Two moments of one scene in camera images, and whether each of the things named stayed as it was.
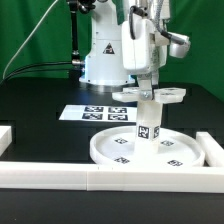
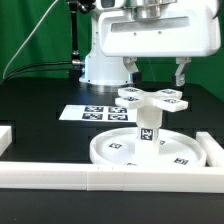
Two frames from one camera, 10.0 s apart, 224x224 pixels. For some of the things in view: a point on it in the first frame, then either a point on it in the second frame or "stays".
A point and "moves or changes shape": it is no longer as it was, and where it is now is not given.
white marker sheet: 100,112 stays
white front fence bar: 111,177 stays
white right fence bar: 213,151 stays
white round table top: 177,147 stays
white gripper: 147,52 to 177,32
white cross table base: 165,95 moves or changes shape
